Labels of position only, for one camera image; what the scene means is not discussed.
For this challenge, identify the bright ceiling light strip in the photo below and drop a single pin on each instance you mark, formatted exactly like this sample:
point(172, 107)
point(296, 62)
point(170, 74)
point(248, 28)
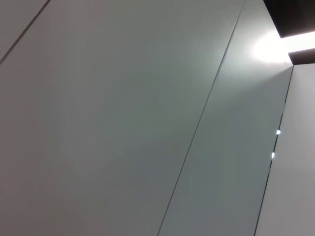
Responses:
point(273, 45)

